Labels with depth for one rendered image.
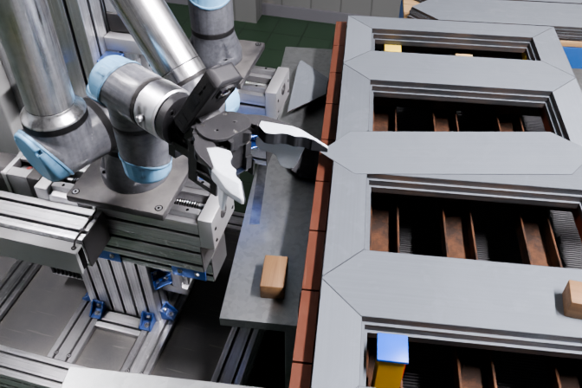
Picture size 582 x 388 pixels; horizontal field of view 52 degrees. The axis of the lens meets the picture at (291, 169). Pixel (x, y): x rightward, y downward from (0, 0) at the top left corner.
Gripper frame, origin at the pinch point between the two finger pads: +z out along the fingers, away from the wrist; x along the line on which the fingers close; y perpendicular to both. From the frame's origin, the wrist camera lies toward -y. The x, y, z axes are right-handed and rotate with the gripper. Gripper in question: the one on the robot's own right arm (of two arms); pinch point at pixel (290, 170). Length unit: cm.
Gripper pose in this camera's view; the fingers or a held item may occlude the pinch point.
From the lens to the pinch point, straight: 68.7
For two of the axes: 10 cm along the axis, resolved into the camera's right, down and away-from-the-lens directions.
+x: -6.5, 4.0, -6.5
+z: 7.6, 4.4, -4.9
